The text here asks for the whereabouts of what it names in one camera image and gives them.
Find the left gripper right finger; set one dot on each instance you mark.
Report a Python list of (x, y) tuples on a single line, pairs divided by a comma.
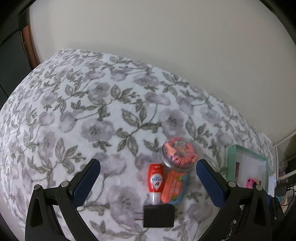
[(244, 213)]

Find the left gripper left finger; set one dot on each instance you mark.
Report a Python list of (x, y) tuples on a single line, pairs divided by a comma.
[(42, 222)]

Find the pink toy watch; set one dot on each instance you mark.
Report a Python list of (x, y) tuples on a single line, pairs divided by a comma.
[(251, 183)]

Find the purple marker tube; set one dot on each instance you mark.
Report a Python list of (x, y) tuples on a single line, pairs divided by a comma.
[(237, 165)]

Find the black power bank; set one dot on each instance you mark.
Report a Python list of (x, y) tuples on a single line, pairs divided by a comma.
[(280, 190)]

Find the green rimmed white tray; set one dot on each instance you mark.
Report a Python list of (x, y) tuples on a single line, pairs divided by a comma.
[(252, 165)]

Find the orange blue tape dispenser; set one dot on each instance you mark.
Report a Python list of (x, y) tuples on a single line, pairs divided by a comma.
[(174, 188)]

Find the clear jar of pink clips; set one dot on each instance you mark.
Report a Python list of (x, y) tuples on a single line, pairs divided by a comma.
[(179, 154)]

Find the black square box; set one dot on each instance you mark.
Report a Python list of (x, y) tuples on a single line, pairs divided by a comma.
[(159, 216)]

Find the red white glue bottle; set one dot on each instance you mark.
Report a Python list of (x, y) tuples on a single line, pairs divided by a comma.
[(155, 182)]

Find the floral grey white blanket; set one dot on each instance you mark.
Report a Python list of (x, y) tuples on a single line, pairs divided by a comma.
[(78, 105)]

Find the brown wooden door frame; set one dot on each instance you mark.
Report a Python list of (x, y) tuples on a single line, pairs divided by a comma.
[(29, 47)]

